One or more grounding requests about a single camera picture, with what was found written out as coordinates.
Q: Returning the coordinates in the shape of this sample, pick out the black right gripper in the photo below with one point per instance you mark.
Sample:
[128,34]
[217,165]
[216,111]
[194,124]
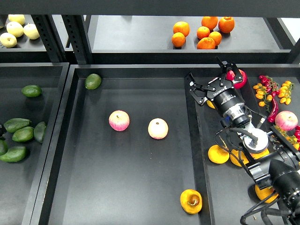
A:
[220,91]

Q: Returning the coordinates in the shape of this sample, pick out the dark green avocado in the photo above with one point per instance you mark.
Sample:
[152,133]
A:
[3,147]

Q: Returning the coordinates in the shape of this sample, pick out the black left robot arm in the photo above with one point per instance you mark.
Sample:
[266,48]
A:
[2,131]

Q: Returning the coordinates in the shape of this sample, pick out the yellow pear with stem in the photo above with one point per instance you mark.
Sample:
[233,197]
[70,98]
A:
[218,155]

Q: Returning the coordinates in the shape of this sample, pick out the green avocado in corner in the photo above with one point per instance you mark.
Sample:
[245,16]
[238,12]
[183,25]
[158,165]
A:
[93,81]

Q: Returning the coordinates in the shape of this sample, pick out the green avocado upper left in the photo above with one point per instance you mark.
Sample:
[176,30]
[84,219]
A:
[31,91]

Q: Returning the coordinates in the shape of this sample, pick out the pale yellow pear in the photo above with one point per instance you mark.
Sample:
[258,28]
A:
[17,18]
[30,30]
[15,29]
[8,40]

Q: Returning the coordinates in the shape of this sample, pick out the orange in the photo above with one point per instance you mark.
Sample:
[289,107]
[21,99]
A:
[210,22]
[182,27]
[216,36]
[226,24]
[178,39]
[206,43]
[202,32]

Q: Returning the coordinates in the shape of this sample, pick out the orange cherry tomato bunch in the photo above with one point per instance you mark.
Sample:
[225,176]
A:
[285,92]
[263,94]

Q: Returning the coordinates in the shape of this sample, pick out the red cherry tomato bunch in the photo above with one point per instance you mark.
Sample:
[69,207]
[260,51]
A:
[268,85]

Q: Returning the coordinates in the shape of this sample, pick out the red chili pepper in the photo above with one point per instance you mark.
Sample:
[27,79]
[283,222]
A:
[273,112]

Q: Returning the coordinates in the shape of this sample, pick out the pale pink apple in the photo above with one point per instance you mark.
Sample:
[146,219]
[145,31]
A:
[158,128]

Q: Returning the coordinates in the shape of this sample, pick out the pink apple right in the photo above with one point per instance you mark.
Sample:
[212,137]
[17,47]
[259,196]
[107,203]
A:
[286,120]

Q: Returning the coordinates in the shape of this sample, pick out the pink red apple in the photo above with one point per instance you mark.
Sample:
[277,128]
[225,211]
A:
[119,120]

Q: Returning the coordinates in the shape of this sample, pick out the black centre tray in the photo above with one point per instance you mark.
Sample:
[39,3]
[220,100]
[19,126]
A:
[98,176]

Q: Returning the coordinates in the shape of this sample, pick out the black tray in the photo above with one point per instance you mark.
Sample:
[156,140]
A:
[98,176]
[20,181]
[229,131]

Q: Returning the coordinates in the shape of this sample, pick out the black right tray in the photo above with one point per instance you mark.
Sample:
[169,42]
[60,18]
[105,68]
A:
[229,131]

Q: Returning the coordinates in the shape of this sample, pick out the black metal shelf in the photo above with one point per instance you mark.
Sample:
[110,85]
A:
[140,31]

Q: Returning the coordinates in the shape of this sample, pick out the black left tray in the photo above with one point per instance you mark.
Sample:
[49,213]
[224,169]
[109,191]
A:
[20,181]

